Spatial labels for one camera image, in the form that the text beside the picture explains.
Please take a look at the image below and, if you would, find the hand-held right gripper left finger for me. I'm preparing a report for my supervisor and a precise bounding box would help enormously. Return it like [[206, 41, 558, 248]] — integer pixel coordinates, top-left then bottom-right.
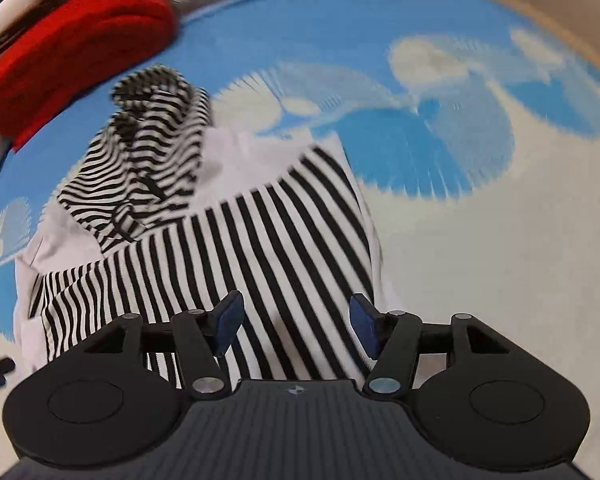
[[82, 290, 245, 401]]

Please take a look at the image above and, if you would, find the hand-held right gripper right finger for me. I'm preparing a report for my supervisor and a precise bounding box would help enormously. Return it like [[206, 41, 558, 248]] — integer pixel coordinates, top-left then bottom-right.
[[349, 292, 506, 401]]

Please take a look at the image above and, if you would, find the black white striped hooded top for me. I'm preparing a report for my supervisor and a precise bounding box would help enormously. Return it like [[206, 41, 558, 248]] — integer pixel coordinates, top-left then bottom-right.
[[15, 65, 396, 386]]

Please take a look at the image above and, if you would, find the cream folded clothes stack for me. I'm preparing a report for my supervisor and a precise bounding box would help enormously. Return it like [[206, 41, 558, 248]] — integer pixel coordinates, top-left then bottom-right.
[[0, 0, 146, 73]]

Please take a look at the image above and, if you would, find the blue white patterned bed mat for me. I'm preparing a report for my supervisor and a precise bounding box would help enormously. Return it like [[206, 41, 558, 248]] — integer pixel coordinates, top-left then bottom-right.
[[0, 0, 600, 480]]

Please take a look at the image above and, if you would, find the red folded blanket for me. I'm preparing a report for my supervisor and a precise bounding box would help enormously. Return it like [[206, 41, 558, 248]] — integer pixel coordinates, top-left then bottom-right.
[[0, 0, 179, 153]]

